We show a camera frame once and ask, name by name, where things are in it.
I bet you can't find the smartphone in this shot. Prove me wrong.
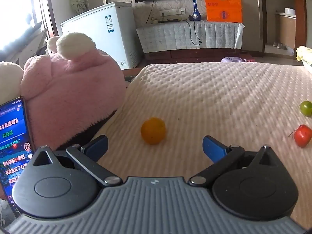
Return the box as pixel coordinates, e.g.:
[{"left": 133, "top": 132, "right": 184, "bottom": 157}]
[{"left": 0, "top": 97, "right": 35, "bottom": 218}]

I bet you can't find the orange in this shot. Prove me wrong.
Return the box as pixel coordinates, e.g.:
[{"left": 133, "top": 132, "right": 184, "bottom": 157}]
[{"left": 141, "top": 117, "right": 167, "bottom": 145}]

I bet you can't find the white chest freezer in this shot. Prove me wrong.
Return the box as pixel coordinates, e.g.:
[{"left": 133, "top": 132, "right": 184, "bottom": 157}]
[{"left": 60, "top": 2, "right": 143, "bottom": 70}]

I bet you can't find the bright red crab apple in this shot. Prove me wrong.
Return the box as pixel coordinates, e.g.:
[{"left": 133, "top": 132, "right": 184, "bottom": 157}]
[{"left": 288, "top": 124, "right": 312, "bottom": 148}]

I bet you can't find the television power cable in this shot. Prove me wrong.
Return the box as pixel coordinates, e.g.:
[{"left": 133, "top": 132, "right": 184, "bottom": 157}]
[{"left": 146, "top": 0, "right": 155, "bottom": 23}]

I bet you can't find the napa cabbage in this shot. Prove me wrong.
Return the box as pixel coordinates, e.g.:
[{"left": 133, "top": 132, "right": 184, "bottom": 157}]
[{"left": 296, "top": 45, "right": 312, "bottom": 62}]

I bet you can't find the purple plastic container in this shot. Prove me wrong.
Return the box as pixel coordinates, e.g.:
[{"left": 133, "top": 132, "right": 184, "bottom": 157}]
[{"left": 221, "top": 57, "right": 246, "bottom": 63}]

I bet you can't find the wooden door frame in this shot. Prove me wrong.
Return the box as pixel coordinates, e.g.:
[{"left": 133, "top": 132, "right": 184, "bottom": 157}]
[{"left": 256, "top": 0, "right": 308, "bottom": 53}]

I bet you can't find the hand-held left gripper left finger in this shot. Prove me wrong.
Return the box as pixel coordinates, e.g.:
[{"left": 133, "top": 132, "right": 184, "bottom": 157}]
[{"left": 31, "top": 135, "right": 123, "bottom": 187}]

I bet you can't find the black cable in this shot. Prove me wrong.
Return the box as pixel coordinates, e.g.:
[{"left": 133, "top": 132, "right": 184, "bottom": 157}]
[{"left": 186, "top": 21, "right": 203, "bottom": 45}]

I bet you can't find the blue glass bottle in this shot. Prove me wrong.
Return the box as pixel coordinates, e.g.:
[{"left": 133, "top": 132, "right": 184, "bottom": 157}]
[{"left": 192, "top": 0, "right": 201, "bottom": 21}]

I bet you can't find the dark wooden television cabinet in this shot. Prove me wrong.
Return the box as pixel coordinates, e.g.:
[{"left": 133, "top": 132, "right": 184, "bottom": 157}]
[{"left": 144, "top": 47, "right": 264, "bottom": 65}]

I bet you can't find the orange cardboard box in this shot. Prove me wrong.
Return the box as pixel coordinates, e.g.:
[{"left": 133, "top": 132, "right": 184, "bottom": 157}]
[{"left": 203, "top": 0, "right": 243, "bottom": 23}]

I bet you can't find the covered TV cabinet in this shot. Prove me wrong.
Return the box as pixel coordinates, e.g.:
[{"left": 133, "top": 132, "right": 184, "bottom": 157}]
[{"left": 136, "top": 20, "right": 245, "bottom": 53}]

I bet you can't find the green tomato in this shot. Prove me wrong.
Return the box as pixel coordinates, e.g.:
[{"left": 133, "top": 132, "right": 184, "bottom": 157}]
[{"left": 299, "top": 100, "right": 312, "bottom": 117}]

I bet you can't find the pink plush toy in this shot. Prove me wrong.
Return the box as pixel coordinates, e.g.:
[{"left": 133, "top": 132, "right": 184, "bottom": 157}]
[{"left": 0, "top": 32, "right": 127, "bottom": 200}]

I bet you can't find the window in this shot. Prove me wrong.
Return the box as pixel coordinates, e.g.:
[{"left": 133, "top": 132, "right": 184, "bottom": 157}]
[{"left": 0, "top": 0, "right": 59, "bottom": 54}]

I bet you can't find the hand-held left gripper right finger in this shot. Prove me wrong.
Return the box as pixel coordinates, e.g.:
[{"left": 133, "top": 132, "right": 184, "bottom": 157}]
[{"left": 188, "top": 135, "right": 281, "bottom": 188}]

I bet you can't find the white wall socket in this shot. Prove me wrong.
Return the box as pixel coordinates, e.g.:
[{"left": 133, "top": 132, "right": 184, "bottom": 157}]
[{"left": 160, "top": 8, "right": 186, "bottom": 15}]

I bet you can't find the wooden kitchen cabinet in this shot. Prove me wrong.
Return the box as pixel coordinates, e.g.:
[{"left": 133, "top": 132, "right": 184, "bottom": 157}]
[{"left": 275, "top": 11, "right": 296, "bottom": 44}]

